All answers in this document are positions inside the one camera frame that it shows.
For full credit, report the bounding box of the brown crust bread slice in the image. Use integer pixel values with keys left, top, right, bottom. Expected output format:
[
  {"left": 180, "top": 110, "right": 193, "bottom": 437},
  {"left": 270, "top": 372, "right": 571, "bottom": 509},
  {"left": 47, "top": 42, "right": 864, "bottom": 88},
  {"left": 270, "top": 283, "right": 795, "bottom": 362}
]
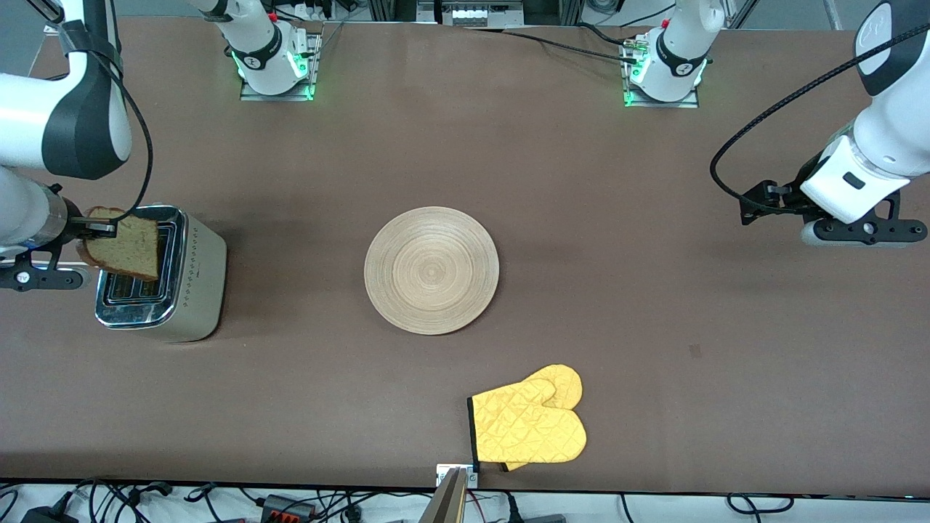
[{"left": 76, "top": 206, "right": 162, "bottom": 282}]

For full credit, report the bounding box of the round light wooden plate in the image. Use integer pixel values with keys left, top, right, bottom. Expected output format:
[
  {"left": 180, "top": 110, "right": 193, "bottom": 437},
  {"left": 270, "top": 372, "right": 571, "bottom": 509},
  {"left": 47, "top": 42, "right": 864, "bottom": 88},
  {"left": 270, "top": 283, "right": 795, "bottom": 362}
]
[{"left": 364, "top": 206, "right": 501, "bottom": 336}]

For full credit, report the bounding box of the silver two-slot toaster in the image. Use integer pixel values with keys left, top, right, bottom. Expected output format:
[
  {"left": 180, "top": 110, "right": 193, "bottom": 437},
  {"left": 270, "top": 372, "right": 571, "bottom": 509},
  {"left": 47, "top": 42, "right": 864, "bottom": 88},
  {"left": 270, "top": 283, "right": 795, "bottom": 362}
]
[{"left": 94, "top": 205, "right": 228, "bottom": 344}]

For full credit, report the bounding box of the yellow quilted oven mitt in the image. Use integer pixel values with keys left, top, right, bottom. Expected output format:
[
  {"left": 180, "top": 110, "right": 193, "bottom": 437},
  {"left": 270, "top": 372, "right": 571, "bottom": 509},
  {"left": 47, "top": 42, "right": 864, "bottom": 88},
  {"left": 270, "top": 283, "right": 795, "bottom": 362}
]
[{"left": 467, "top": 365, "right": 587, "bottom": 472}]

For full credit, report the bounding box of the red and black connector block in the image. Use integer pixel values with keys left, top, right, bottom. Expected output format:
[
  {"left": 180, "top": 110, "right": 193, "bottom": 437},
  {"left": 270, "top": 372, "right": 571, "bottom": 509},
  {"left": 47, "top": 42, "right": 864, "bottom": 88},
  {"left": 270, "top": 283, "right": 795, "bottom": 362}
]
[{"left": 260, "top": 494, "right": 318, "bottom": 522}]

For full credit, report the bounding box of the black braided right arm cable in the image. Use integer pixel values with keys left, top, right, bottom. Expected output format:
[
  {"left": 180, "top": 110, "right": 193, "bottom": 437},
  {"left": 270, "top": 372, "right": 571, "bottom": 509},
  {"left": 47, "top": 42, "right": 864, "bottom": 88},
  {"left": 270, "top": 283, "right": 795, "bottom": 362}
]
[{"left": 94, "top": 44, "right": 155, "bottom": 223}]

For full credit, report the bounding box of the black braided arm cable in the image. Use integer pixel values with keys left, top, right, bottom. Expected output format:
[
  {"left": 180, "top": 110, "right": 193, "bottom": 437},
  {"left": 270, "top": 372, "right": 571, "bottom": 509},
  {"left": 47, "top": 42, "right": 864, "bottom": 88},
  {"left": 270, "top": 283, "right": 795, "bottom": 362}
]
[
  {"left": 94, "top": 44, "right": 155, "bottom": 223},
  {"left": 710, "top": 28, "right": 930, "bottom": 213}
]

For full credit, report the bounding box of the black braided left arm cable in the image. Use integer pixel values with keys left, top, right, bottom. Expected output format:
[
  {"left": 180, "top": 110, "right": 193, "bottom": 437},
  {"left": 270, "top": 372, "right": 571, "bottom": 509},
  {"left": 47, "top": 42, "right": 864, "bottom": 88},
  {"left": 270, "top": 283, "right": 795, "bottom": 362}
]
[{"left": 710, "top": 28, "right": 930, "bottom": 213}]

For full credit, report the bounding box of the black cable on table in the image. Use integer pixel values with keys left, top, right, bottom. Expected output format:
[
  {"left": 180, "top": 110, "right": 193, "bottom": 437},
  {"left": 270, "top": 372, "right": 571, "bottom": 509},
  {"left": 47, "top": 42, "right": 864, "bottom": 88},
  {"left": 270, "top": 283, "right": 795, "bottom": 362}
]
[
  {"left": 578, "top": 22, "right": 634, "bottom": 49},
  {"left": 465, "top": 28, "right": 640, "bottom": 63}
]

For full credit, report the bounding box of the black looped floor cable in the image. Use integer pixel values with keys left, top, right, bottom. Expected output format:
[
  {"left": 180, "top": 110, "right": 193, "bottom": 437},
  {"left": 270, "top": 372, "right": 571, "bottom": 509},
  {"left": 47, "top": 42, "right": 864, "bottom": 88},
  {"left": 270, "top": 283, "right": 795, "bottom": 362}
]
[{"left": 727, "top": 493, "right": 794, "bottom": 516}]

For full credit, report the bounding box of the small metal table bracket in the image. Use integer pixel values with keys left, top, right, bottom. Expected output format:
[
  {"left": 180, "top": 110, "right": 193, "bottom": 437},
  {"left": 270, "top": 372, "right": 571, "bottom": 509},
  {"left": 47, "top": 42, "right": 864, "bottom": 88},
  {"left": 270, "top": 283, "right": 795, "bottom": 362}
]
[{"left": 436, "top": 463, "right": 480, "bottom": 489}]

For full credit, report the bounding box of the aluminium camera mast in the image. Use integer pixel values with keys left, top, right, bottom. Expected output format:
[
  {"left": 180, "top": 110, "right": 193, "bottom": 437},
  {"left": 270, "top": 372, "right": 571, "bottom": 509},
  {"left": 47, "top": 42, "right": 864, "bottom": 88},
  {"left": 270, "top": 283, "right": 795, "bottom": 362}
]
[{"left": 420, "top": 467, "right": 469, "bottom": 523}]

